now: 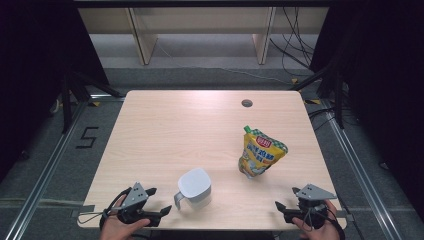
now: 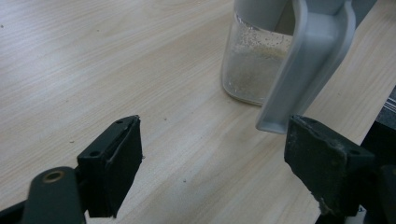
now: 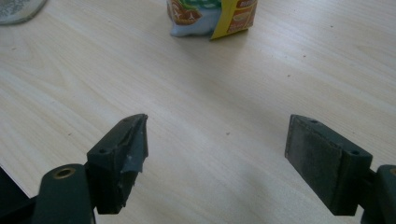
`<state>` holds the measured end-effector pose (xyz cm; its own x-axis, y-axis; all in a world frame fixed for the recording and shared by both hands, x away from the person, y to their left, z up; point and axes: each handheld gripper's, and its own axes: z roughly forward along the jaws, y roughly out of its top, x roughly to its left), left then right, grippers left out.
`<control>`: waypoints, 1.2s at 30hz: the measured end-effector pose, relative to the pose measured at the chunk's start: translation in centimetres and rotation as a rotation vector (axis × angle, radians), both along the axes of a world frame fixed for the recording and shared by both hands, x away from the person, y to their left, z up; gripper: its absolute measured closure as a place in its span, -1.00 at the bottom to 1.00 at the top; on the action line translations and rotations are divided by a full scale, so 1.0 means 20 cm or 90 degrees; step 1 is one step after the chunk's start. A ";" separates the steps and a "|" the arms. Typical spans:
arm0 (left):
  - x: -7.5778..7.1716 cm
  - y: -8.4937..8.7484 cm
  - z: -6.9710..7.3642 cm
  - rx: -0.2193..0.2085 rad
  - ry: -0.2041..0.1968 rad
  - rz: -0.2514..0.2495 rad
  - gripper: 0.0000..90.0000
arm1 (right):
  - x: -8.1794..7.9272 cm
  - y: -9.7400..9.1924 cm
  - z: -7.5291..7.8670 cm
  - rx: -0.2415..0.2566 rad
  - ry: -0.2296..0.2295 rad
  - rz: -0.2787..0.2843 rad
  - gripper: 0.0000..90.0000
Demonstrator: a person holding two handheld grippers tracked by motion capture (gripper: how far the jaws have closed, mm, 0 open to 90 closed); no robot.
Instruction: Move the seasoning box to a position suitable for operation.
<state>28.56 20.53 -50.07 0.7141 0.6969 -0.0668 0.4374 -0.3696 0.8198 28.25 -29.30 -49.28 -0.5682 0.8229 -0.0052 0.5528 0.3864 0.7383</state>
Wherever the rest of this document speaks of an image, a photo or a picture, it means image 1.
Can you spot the person's right hand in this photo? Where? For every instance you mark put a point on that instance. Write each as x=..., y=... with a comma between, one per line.
x=321, y=233

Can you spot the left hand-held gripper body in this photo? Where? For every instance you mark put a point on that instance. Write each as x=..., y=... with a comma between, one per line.
x=135, y=196

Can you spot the black metal stand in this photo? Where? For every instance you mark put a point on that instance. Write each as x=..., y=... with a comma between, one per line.
x=339, y=100
x=66, y=103

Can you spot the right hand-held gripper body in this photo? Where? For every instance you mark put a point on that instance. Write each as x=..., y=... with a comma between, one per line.
x=313, y=193

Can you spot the white lidded seasoning jar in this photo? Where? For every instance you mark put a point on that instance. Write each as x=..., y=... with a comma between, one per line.
x=195, y=183

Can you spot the aluminium floor rail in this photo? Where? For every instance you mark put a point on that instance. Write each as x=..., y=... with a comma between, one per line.
x=360, y=173
x=50, y=170

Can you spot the yellow seasoning pouch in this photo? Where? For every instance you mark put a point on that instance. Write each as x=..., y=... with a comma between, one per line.
x=263, y=153

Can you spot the grey table bracket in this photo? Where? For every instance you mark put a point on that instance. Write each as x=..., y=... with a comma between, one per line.
x=348, y=216
x=83, y=210

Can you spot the yellow black hazard tape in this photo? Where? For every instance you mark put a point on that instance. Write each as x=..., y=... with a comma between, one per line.
x=294, y=80
x=96, y=104
x=312, y=101

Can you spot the black curtain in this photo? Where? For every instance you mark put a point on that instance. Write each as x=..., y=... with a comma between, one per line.
x=33, y=66
x=383, y=83

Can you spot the person's left hand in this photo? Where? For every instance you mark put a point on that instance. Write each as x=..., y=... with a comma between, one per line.
x=116, y=230

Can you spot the beige wooden shelf unit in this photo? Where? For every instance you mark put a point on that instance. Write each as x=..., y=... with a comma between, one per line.
x=106, y=20

